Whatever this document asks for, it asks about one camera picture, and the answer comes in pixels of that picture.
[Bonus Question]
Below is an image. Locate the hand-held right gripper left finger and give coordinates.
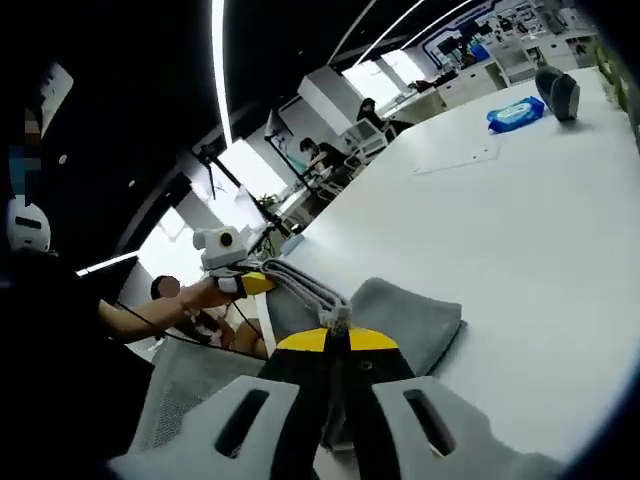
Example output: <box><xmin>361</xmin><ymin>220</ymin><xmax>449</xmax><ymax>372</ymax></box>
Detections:
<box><xmin>107</xmin><ymin>327</ymin><xmax>332</xmax><ymax>480</ymax></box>

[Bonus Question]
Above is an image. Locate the white table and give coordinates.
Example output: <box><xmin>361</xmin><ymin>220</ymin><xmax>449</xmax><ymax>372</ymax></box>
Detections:
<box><xmin>254</xmin><ymin>64</ymin><xmax>640</xmax><ymax>464</ymax></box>

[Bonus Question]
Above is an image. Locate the black pole stand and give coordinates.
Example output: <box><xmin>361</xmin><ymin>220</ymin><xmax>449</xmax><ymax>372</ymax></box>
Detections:
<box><xmin>265</xmin><ymin>127</ymin><xmax>311</xmax><ymax>187</ymax></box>

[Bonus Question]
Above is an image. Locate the person's dark clothing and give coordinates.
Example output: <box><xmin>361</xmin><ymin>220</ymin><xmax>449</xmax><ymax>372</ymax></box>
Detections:
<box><xmin>0</xmin><ymin>249</ymin><xmax>157</xmax><ymax>480</ymax></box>

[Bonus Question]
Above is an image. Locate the grey mesh chair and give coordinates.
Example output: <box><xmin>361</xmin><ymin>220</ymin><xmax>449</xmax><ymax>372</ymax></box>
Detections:
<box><xmin>132</xmin><ymin>337</ymin><xmax>271</xmax><ymax>451</ymax></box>

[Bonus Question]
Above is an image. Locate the black tripod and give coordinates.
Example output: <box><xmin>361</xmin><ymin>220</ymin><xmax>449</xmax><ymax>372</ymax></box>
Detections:
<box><xmin>197</xmin><ymin>144</ymin><xmax>294</xmax><ymax>239</ymax></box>

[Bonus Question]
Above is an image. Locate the grey office chair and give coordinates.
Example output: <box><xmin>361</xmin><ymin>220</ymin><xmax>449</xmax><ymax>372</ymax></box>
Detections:
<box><xmin>534</xmin><ymin>66</ymin><xmax>582</xmax><ymax>123</ymax></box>

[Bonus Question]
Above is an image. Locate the white office chair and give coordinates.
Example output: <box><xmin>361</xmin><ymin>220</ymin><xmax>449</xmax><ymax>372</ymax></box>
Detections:
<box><xmin>344</xmin><ymin>119</ymin><xmax>389</xmax><ymax>162</ymax></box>

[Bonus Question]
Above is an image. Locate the long ceiling light strip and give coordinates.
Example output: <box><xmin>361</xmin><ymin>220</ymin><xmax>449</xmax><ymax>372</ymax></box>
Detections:
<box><xmin>211</xmin><ymin>0</ymin><xmax>234</xmax><ymax>147</ymax></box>

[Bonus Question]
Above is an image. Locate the white round worn device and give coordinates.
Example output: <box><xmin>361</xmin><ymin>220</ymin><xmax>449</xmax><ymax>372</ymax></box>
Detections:
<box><xmin>5</xmin><ymin>199</ymin><xmax>52</xmax><ymax>254</ymax></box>

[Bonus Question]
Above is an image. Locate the blue wet wipes packet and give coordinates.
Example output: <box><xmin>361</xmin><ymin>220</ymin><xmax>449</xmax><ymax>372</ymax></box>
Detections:
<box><xmin>486</xmin><ymin>95</ymin><xmax>547</xmax><ymax>134</ymax></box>

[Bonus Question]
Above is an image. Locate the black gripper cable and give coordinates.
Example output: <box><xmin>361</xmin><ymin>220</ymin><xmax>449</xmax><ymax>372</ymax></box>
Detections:
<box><xmin>117</xmin><ymin>299</ymin><xmax>271</xmax><ymax>359</ymax></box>

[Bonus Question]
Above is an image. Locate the person's left hand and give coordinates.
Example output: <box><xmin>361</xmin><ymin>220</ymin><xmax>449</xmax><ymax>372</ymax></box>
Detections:
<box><xmin>179</xmin><ymin>277</ymin><xmax>240</xmax><ymax>311</ymax></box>

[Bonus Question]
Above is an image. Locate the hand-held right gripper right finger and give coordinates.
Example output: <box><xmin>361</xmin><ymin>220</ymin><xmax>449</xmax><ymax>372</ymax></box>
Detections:
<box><xmin>347</xmin><ymin>327</ymin><xmax>566</xmax><ymax>480</ymax></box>

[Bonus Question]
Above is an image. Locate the green potted plant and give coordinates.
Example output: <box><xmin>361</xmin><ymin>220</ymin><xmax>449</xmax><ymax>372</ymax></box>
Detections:
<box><xmin>594</xmin><ymin>42</ymin><xmax>640</xmax><ymax>146</ymax></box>

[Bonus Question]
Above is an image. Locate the grey towel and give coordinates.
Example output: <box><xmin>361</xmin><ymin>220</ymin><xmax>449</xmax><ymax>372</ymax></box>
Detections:
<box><xmin>260</xmin><ymin>258</ymin><xmax>469</xmax><ymax>451</ymax></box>

